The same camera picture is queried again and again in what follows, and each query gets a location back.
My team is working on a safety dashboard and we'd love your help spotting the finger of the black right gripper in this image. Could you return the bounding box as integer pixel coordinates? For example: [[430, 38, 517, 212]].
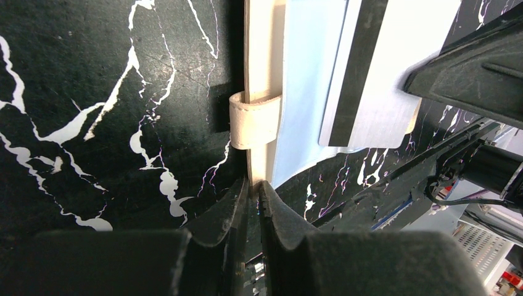
[[403, 4, 522, 129]]

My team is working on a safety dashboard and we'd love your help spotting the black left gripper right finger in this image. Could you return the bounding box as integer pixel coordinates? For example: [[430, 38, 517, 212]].
[[258, 181, 487, 295]]

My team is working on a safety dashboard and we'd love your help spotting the silver card with black stripe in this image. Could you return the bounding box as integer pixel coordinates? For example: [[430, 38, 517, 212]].
[[319, 1, 461, 150]]

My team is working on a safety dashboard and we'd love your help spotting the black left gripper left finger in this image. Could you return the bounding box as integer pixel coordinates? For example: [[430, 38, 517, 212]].
[[1, 178, 249, 295]]

